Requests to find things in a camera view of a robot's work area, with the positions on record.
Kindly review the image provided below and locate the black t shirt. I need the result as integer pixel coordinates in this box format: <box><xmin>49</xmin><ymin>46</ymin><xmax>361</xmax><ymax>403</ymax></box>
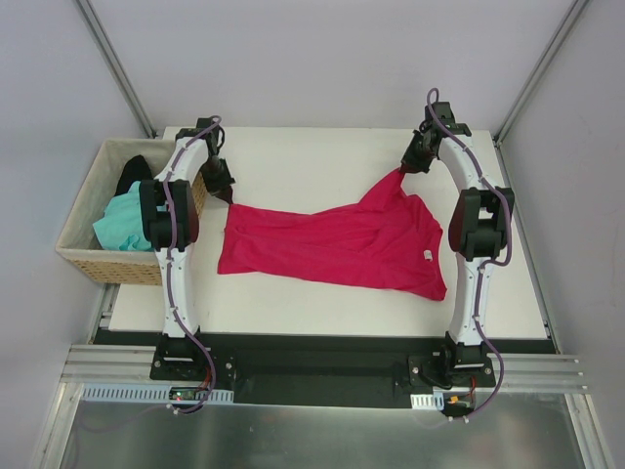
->
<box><xmin>114</xmin><ymin>154</ymin><xmax>152</xmax><ymax>196</ymax></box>

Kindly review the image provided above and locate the left white cable duct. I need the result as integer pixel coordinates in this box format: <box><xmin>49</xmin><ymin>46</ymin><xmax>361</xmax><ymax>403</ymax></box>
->
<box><xmin>81</xmin><ymin>384</ymin><xmax>234</xmax><ymax>405</ymax></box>

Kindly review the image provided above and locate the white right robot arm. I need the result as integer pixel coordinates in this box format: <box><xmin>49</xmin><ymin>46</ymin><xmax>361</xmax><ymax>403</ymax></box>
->
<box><xmin>400</xmin><ymin>101</ymin><xmax>515</xmax><ymax>347</ymax></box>

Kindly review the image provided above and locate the right white cable duct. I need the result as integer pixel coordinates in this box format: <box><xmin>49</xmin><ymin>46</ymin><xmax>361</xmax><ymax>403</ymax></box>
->
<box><xmin>410</xmin><ymin>393</ymin><xmax>444</xmax><ymax>411</ymax></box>

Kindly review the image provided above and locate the teal t shirt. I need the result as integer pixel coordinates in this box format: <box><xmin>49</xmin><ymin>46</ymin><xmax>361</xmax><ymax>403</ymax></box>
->
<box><xmin>93</xmin><ymin>181</ymin><xmax>152</xmax><ymax>252</ymax></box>

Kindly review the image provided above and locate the pink t shirt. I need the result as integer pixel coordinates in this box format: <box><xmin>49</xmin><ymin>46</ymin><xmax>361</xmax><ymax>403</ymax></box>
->
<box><xmin>217</xmin><ymin>170</ymin><xmax>447</xmax><ymax>302</ymax></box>

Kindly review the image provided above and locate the left aluminium frame post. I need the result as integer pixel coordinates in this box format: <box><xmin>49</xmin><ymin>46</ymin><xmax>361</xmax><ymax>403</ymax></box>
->
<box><xmin>73</xmin><ymin>0</ymin><xmax>158</xmax><ymax>139</ymax></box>

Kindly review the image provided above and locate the right aluminium frame post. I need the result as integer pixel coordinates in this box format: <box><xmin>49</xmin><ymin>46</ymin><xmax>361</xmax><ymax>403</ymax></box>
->
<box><xmin>493</xmin><ymin>0</ymin><xmax>592</xmax><ymax>148</ymax></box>

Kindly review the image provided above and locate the aluminium frame post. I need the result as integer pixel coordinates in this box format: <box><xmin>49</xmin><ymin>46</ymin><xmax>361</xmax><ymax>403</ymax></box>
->
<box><xmin>73</xmin><ymin>0</ymin><xmax>158</xmax><ymax>139</ymax></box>
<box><xmin>493</xmin><ymin>0</ymin><xmax>592</xmax><ymax>148</ymax></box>

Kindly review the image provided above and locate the wicker laundry basket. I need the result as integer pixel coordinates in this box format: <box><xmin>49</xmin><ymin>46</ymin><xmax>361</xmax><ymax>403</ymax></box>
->
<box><xmin>56</xmin><ymin>139</ymin><xmax>208</xmax><ymax>285</ymax></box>

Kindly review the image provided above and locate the white cable duct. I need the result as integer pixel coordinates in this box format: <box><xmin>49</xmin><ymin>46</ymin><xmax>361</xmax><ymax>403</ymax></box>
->
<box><xmin>410</xmin><ymin>393</ymin><xmax>444</xmax><ymax>411</ymax></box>
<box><xmin>81</xmin><ymin>384</ymin><xmax>234</xmax><ymax>405</ymax></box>

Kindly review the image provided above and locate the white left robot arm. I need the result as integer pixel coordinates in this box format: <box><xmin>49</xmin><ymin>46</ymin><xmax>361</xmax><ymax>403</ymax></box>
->
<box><xmin>139</xmin><ymin>115</ymin><xmax>235</xmax><ymax>339</ymax></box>

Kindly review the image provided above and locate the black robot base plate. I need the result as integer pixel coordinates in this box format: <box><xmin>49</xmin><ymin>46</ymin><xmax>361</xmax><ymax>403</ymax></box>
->
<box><xmin>149</xmin><ymin>333</ymin><xmax>496</xmax><ymax>408</ymax></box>

